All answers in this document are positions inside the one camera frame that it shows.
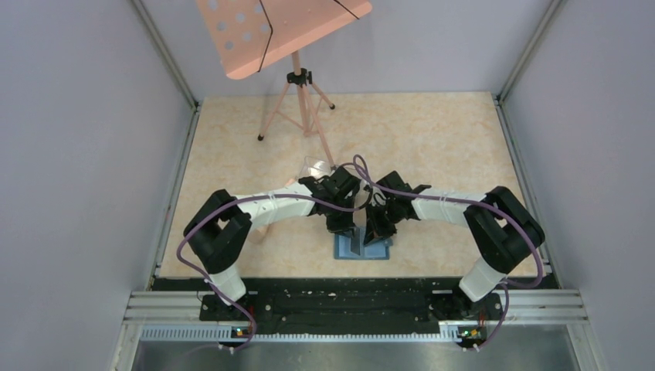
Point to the teal card holder wallet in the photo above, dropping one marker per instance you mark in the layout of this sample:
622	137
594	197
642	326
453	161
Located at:
375	251

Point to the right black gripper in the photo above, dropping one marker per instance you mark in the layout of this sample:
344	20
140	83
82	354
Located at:
381	230

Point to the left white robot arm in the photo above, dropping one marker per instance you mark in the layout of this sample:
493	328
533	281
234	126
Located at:
218	231

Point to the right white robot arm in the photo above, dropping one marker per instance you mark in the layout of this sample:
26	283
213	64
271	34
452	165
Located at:
503	230

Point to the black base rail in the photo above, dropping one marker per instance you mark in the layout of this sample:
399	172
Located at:
352	306

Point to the pink toy microphone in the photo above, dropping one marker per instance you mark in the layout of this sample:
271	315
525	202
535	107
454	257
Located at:
258	235

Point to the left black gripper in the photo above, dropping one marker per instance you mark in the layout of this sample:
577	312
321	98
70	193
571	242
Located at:
344	225

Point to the pink music stand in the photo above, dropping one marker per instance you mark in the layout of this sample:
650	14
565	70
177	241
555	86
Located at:
252	35

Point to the clear plastic box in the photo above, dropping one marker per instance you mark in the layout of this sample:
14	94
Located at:
314	167

